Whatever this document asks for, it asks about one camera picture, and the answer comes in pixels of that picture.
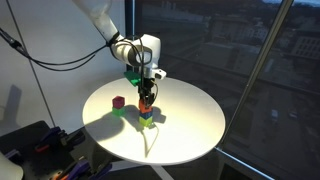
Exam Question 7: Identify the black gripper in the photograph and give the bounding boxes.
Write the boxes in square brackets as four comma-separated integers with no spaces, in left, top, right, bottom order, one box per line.
[137,77,158,108]

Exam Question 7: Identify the orange block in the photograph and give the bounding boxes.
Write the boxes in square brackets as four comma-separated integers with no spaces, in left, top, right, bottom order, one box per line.
[138,99,154,115]

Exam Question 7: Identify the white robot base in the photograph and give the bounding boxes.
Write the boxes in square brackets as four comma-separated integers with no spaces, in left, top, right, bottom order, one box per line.
[0,151,25,180]

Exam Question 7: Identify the blue block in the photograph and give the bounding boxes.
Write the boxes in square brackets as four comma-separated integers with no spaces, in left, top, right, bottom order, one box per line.
[138,111,154,120]

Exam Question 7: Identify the yellow-green block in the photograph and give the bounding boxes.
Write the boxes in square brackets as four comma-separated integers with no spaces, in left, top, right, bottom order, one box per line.
[138,116,155,128]

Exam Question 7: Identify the magenta block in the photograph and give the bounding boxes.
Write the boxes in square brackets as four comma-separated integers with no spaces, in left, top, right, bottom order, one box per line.
[111,95,126,110]

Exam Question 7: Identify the green block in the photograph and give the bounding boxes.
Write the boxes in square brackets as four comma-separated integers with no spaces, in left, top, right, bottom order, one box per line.
[111,106,127,118]

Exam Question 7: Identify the vertical window mullion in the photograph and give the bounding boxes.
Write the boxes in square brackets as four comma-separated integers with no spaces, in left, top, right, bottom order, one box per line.
[124,0,137,80]

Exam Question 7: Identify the black spring clamp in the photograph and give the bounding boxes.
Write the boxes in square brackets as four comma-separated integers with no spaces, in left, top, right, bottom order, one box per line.
[61,129,87,148]
[89,162,114,180]

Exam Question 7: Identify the orange and blue bar clamp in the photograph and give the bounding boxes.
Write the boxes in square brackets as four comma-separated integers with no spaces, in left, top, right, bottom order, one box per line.
[34,126,63,154]
[52,159,92,180]

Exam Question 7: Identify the black perforated breadboard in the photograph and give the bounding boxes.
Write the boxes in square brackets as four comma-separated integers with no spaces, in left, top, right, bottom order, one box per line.
[0,120,115,180]

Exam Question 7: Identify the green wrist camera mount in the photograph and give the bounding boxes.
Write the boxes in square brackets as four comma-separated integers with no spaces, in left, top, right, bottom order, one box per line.
[123,70,143,88]

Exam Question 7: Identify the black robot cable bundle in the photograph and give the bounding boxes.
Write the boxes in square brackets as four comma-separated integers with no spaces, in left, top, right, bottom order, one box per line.
[0,27,116,72]

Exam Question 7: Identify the slanted window frame beam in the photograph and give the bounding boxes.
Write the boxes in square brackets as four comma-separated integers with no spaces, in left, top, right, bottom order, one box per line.
[218,0,295,149]

